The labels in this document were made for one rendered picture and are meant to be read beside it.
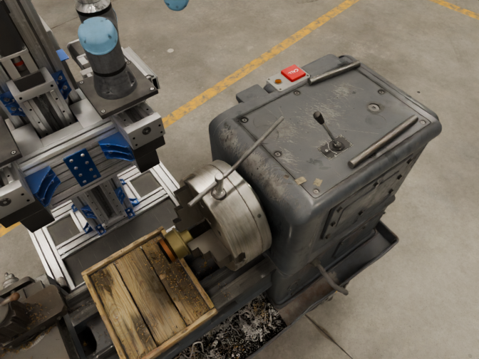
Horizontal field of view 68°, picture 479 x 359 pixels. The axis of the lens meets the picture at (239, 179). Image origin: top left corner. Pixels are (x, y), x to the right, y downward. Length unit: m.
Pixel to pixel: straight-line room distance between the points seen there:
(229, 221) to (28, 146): 0.83
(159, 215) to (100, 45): 1.16
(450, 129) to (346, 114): 2.12
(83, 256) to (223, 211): 1.34
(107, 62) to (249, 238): 0.74
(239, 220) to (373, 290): 1.43
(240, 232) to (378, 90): 0.64
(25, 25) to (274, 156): 0.88
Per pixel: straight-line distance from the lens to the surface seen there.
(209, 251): 1.00
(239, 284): 1.22
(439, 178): 2.83
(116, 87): 1.34
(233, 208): 0.93
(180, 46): 3.66
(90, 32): 1.28
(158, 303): 1.21
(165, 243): 1.02
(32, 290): 1.28
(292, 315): 1.54
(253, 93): 1.16
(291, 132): 1.05
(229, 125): 1.07
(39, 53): 1.43
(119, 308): 1.24
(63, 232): 2.27
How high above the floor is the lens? 2.02
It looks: 55 degrees down
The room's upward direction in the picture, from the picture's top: 1 degrees counter-clockwise
